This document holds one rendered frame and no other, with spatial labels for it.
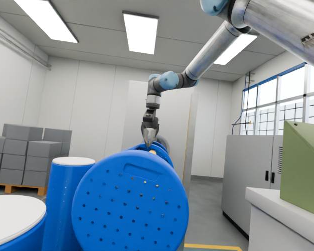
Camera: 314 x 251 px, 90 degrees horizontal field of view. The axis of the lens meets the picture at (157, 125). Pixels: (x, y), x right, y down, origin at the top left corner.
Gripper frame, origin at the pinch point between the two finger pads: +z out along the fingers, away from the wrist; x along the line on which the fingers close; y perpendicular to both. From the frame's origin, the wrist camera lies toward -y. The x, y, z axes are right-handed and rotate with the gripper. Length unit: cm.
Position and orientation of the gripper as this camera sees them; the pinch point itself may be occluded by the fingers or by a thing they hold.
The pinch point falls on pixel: (148, 144)
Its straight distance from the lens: 78.4
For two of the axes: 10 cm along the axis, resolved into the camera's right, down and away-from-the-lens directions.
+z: -1.1, 9.9, -0.7
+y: 0.2, 0.7, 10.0
